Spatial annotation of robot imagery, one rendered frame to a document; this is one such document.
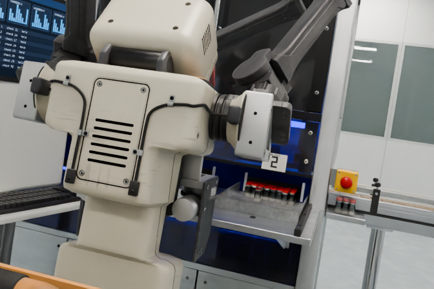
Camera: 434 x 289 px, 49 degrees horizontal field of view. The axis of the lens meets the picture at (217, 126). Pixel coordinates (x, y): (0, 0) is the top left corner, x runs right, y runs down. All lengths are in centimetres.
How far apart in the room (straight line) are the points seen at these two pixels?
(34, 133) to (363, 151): 500
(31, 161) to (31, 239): 45
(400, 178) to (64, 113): 570
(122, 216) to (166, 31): 33
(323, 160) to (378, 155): 463
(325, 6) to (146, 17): 44
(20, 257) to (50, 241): 16
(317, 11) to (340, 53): 57
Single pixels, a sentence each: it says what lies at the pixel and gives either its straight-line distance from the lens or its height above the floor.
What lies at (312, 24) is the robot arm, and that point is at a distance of 108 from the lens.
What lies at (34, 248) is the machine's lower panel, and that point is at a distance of 212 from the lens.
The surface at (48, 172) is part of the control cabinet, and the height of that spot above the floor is 86.
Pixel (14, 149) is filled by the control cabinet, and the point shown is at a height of 95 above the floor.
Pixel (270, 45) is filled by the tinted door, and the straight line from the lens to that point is 170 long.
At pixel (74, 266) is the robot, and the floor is 87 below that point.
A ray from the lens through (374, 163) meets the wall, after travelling 628.
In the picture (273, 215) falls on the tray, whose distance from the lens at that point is 143.
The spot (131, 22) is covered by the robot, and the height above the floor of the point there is 132.
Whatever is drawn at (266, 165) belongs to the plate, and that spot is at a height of 100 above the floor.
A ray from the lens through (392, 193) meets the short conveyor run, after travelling 181.
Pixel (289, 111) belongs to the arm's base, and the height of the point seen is 120.
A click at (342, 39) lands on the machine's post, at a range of 167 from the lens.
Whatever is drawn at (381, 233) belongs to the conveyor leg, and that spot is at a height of 81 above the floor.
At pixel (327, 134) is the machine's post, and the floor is 114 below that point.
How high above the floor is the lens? 120
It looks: 3 degrees down
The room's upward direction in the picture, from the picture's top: 8 degrees clockwise
